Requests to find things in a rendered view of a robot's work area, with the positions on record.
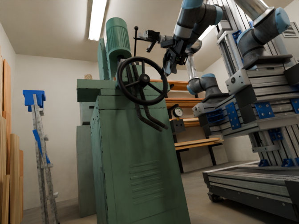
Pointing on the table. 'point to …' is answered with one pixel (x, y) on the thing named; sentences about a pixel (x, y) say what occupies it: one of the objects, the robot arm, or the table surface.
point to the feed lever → (135, 39)
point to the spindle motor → (117, 38)
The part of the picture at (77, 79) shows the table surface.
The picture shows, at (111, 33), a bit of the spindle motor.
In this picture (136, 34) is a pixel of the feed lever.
